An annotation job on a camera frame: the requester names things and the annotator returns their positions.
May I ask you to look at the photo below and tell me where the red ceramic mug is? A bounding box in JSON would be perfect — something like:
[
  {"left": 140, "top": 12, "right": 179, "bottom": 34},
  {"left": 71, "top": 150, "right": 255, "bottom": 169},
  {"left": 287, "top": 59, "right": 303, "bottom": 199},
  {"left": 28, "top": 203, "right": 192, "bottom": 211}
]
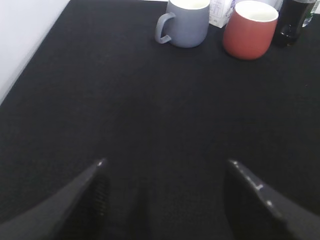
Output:
[{"left": 222, "top": 0, "right": 279, "bottom": 60}]

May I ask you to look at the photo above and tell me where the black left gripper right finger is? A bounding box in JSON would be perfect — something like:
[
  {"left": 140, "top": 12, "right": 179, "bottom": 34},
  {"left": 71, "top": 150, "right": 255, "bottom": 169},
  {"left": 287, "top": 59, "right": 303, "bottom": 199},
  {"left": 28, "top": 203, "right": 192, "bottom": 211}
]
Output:
[{"left": 226, "top": 159, "right": 320, "bottom": 240}]

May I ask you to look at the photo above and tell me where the dark cola bottle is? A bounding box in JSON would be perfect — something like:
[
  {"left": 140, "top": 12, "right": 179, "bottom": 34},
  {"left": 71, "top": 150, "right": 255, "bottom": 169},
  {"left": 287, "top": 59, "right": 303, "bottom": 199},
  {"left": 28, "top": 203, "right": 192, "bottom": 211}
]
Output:
[{"left": 272, "top": 0, "right": 316, "bottom": 48}]

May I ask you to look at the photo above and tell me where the grey ceramic mug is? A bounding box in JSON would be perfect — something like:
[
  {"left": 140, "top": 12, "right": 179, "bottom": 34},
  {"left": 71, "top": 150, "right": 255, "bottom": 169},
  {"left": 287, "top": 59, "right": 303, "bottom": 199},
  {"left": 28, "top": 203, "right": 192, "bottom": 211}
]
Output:
[{"left": 154, "top": 0, "right": 210, "bottom": 48}]

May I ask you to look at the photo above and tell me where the white milk carton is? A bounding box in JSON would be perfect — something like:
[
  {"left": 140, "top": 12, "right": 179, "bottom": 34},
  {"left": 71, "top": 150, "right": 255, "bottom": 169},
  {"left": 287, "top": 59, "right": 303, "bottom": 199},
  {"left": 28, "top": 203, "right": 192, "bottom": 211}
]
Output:
[{"left": 209, "top": 0, "right": 236, "bottom": 28}]

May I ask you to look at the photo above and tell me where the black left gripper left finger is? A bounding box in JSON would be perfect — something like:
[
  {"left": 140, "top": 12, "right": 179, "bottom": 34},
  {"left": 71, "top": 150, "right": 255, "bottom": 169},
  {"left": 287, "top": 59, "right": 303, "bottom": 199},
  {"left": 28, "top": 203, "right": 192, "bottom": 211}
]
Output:
[{"left": 0, "top": 159, "right": 110, "bottom": 240}]

